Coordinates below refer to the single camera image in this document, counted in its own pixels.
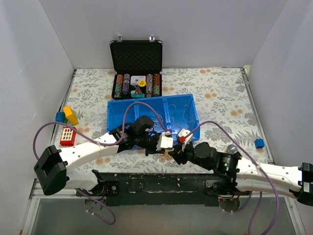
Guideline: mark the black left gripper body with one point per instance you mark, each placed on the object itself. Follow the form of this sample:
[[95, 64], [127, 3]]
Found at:
[[154, 142]]

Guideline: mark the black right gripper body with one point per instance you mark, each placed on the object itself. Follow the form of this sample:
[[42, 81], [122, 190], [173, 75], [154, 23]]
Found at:
[[181, 153]]

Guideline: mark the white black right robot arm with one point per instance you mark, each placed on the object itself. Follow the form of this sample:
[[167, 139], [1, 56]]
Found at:
[[238, 174]]

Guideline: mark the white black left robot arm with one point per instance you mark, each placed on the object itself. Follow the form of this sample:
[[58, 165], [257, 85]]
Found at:
[[57, 169]]

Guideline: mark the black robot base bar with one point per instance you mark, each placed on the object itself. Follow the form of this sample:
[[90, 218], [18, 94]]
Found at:
[[121, 189]]

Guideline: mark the blue three-compartment plastic bin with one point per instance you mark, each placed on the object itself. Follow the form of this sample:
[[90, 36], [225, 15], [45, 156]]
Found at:
[[175, 111]]

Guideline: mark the floral table mat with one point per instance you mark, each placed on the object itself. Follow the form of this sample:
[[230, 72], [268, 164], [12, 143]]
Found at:
[[222, 102]]

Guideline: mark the blue toy cube right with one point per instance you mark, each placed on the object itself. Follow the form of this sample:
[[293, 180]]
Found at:
[[259, 143]]

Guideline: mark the black poker chip case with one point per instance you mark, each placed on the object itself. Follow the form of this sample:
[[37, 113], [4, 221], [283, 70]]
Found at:
[[137, 67]]

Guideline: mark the yellow toy brick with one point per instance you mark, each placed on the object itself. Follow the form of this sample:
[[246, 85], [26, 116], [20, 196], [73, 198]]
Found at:
[[70, 115]]

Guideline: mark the red white window brick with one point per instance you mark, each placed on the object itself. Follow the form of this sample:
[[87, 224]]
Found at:
[[68, 137]]

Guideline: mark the green toy brick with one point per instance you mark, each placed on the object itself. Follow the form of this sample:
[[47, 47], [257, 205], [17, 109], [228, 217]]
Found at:
[[65, 120]]

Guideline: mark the blue toy brick left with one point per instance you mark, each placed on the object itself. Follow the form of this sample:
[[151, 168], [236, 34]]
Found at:
[[60, 116]]

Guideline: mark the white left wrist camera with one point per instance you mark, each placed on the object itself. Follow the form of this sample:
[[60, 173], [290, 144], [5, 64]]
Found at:
[[164, 143]]

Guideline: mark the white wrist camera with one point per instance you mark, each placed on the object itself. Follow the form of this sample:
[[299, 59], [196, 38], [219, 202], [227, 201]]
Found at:
[[164, 143], [184, 137]]

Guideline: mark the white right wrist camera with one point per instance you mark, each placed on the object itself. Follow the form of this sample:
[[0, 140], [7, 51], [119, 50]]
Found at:
[[184, 137]]

